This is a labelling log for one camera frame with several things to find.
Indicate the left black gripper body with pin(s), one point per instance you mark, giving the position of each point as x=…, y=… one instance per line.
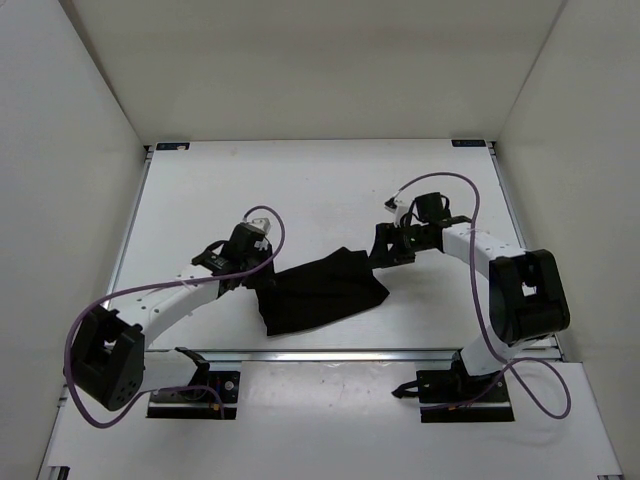
x=261, y=278

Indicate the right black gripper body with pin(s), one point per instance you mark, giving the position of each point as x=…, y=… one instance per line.
x=410, y=241

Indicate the black skirt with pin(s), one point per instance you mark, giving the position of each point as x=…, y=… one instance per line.
x=318, y=293

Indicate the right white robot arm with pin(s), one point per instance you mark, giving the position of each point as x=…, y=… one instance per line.
x=526, y=298

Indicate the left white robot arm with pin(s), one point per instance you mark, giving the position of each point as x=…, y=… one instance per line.
x=110, y=356

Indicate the right blue label sticker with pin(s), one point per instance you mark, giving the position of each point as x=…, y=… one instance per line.
x=468, y=143

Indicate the blue label sticker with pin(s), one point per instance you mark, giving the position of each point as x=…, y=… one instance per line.
x=468, y=143
x=172, y=146

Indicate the left blue label sticker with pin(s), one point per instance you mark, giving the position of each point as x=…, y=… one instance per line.
x=172, y=146

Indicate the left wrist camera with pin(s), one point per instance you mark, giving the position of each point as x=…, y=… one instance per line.
x=261, y=225

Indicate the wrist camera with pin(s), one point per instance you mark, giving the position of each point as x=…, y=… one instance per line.
x=261, y=225
x=399, y=209

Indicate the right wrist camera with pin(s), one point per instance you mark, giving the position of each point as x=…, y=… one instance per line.
x=399, y=209

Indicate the aluminium rail front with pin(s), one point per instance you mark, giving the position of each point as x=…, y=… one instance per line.
x=376, y=355

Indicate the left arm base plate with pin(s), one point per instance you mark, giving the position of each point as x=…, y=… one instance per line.
x=218, y=401

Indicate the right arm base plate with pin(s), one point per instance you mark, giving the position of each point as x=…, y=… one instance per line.
x=448, y=396

